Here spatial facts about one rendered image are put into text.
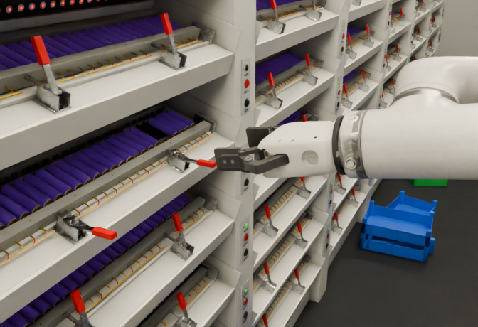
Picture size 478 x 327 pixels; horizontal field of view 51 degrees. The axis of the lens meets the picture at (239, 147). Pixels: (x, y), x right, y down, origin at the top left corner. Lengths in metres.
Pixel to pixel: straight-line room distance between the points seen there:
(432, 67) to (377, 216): 1.98
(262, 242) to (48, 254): 0.79
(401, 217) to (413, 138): 2.01
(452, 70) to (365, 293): 1.64
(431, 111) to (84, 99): 0.44
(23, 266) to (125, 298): 0.27
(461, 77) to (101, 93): 0.47
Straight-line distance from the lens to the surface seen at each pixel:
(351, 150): 0.59
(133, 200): 0.83
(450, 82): 0.63
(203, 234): 1.08
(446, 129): 0.57
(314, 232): 1.84
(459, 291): 2.32
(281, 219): 1.52
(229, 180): 1.11
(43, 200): 0.78
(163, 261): 1.00
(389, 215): 2.58
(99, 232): 0.70
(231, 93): 1.04
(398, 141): 0.57
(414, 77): 0.63
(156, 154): 0.91
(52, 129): 0.66
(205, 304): 1.20
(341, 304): 2.11
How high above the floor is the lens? 1.32
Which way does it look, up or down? 22 degrees down
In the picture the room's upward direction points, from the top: straight up
